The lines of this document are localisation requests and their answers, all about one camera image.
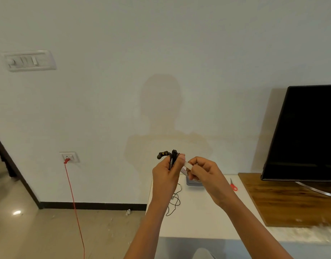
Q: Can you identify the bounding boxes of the wooden board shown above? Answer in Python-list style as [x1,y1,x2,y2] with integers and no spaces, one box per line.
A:
[237,173,331,228]

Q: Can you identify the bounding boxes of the grey lidded container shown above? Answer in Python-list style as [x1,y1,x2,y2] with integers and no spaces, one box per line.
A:
[185,174,204,187]

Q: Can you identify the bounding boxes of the clear tape roll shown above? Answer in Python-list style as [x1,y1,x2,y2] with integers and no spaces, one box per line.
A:
[180,161,201,184]

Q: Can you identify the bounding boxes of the person's grey trouser leg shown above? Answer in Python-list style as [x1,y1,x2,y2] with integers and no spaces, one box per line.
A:
[193,247,218,259]

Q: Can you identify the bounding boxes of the black television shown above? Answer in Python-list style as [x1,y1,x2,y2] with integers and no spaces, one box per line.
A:
[261,84,331,183]

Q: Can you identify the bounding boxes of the white wall switch panel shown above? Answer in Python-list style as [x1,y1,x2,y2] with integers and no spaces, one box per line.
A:
[1,50,57,72]

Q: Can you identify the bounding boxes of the person's left forearm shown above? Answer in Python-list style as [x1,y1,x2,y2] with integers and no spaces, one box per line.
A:
[124,202,169,259]

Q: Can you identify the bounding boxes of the black earphone cable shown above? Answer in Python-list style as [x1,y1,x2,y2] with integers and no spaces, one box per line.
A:
[165,183,182,217]

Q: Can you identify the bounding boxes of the black earphones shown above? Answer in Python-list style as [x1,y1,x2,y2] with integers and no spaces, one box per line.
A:
[156,149,181,171]

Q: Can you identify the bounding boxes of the person's right forearm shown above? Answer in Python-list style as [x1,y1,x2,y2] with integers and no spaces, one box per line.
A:
[220,195,294,259]

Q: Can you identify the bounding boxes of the silver television stand leg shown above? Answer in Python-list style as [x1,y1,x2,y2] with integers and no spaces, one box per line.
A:
[295,181,331,199]

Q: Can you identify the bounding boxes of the red power cable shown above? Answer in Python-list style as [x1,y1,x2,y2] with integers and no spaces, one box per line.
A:
[63,158,86,259]

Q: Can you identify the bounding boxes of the person's right hand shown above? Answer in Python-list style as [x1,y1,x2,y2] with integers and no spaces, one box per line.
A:
[186,156,234,210]

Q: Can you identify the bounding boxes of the person's left hand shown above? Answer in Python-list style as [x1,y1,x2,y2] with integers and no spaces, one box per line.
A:
[151,153,186,211]

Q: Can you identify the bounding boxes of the white wall socket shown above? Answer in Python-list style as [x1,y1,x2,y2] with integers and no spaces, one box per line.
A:
[59,151,80,164]

